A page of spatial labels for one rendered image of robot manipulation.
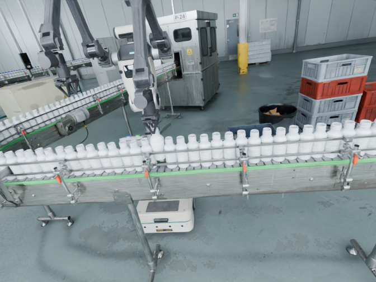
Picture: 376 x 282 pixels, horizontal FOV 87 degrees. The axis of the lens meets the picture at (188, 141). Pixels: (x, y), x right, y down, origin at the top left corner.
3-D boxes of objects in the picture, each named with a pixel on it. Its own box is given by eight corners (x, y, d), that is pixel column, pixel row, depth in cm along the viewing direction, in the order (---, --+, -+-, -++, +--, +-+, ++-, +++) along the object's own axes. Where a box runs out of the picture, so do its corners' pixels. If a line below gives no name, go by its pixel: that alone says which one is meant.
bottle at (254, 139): (261, 163, 96) (262, 133, 88) (248, 164, 97) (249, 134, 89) (258, 156, 101) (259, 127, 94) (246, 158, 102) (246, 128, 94)
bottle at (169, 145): (164, 166, 104) (159, 138, 96) (173, 161, 108) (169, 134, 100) (172, 170, 100) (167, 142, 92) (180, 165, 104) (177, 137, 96)
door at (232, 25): (228, 60, 1178) (226, 19, 1080) (228, 60, 1186) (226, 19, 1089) (245, 58, 1166) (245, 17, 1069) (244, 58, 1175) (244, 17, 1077)
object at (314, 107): (313, 116, 262) (315, 100, 251) (296, 107, 298) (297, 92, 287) (358, 109, 261) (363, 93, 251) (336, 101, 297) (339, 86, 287)
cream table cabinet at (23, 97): (66, 123, 513) (45, 77, 458) (83, 125, 489) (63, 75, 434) (22, 145, 425) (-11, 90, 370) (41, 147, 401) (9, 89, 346)
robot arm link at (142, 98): (153, 73, 85) (134, 74, 86) (146, 78, 75) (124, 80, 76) (158, 99, 91) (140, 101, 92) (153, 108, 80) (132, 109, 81)
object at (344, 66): (318, 82, 241) (322, 63, 231) (299, 76, 277) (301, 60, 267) (368, 75, 241) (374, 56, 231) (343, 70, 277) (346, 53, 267)
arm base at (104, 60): (110, 64, 141) (109, 47, 142) (104, 59, 133) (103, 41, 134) (98, 65, 142) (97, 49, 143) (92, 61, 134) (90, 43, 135)
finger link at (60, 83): (60, 99, 101) (52, 80, 96) (68, 95, 107) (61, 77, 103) (73, 98, 100) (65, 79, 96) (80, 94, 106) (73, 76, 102)
